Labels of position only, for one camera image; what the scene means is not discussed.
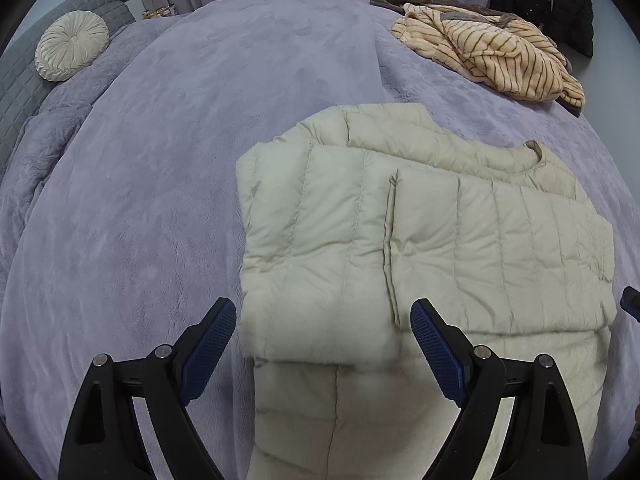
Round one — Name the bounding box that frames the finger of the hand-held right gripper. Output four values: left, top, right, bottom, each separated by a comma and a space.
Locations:
620, 287, 640, 318

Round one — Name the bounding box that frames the round cream pleated cushion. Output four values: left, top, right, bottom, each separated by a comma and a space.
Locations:
35, 11, 110, 82

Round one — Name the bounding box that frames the black hanging coat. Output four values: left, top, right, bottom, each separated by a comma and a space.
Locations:
490, 0, 594, 58

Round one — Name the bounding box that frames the cream quilted puffer jacket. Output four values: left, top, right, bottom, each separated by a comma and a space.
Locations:
235, 103, 617, 480

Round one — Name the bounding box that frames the purple fleece blanket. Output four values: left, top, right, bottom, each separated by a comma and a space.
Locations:
0, 0, 640, 480

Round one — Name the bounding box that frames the beige striped fleece garment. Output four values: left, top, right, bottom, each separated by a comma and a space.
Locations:
390, 2, 586, 106

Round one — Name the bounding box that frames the grey quilted headboard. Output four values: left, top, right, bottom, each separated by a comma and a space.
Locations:
0, 0, 137, 161

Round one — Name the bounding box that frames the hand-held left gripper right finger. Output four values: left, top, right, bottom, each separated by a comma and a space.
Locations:
410, 298, 588, 480

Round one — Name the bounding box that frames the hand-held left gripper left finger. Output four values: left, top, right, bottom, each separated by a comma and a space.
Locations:
59, 297, 237, 480

